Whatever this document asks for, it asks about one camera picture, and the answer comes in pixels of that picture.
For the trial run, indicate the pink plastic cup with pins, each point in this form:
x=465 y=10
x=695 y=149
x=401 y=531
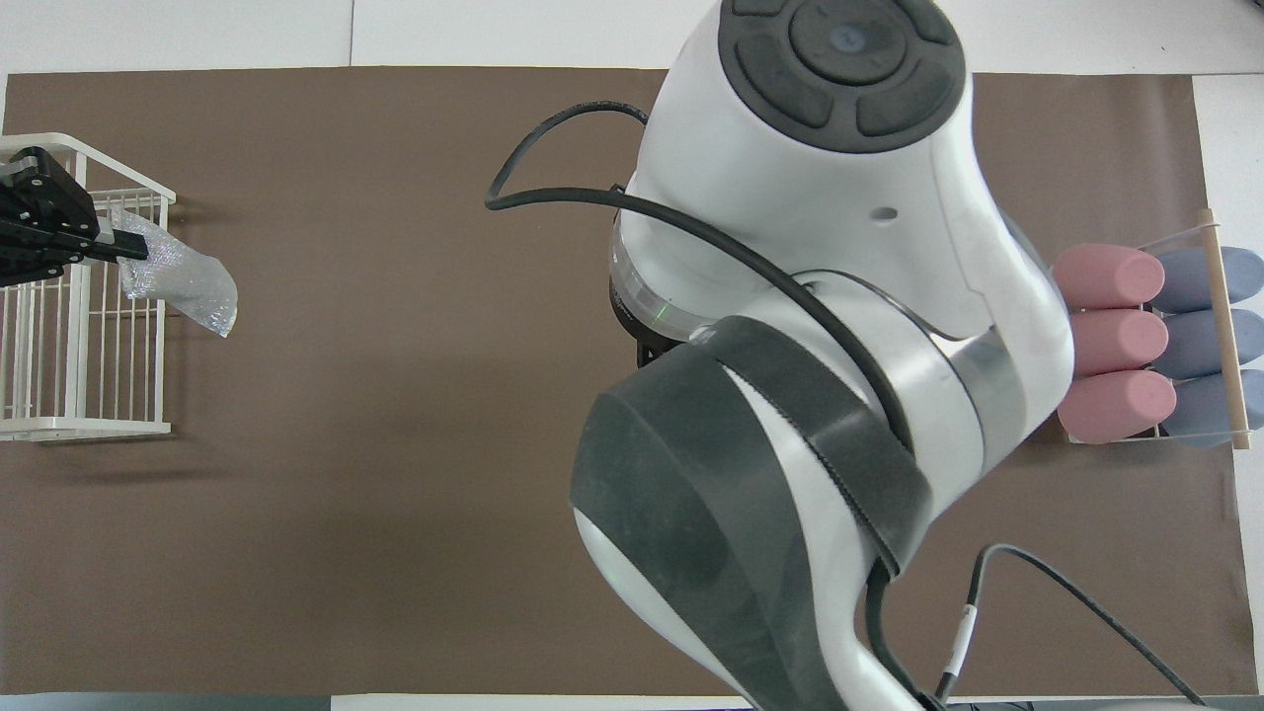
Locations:
x=1111 y=276
x=1121 y=407
x=1121 y=343

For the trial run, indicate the blue plastic cup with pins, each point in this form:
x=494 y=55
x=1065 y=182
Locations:
x=1190 y=346
x=1200 y=410
x=1185 y=281

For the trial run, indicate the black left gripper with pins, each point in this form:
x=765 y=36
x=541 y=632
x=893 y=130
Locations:
x=44 y=217

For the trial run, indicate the brown table mat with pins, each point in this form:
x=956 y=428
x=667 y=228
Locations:
x=395 y=543

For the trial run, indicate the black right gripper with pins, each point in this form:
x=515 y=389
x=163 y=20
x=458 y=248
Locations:
x=664 y=352

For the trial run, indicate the cup holder with wooden bar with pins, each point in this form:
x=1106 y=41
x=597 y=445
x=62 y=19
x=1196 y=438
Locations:
x=1234 y=395

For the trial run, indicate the silver mesh sponge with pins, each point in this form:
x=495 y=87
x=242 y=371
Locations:
x=183 y=281

